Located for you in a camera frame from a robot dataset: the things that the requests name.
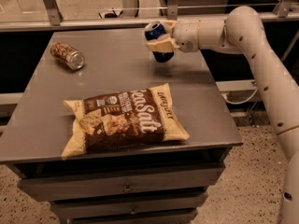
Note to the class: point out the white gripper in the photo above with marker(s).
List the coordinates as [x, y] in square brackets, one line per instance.
[186, 36]

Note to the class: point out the blue pepsi can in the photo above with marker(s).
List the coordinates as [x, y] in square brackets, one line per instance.
[153, 31]

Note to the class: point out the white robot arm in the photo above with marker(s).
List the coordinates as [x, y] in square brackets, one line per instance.
[242, 32]

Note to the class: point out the brown patterned drink can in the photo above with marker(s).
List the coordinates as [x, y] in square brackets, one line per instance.
[67, 55]

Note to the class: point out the brown sea salt chip bag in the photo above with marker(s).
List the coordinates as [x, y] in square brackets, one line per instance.
[122, 120]

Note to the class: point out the top drawer knob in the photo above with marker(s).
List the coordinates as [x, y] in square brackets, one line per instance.
[127, 189]

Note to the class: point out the drawer knob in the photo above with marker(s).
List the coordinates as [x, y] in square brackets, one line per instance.
[127, 189]
[133, 212]

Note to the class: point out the metal railing frame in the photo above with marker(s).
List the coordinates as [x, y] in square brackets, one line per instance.
[34, 15]

